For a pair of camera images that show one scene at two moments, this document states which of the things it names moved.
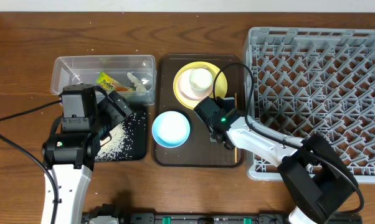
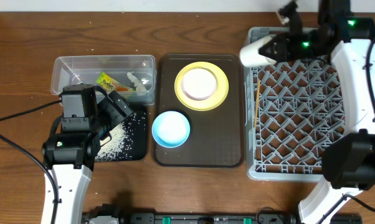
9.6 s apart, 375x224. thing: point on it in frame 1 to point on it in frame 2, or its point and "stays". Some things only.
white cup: [200, 82] to [249, 55]
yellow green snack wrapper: [108, 83] stays
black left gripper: [116, 116] stays
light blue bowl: [170, 129] stays
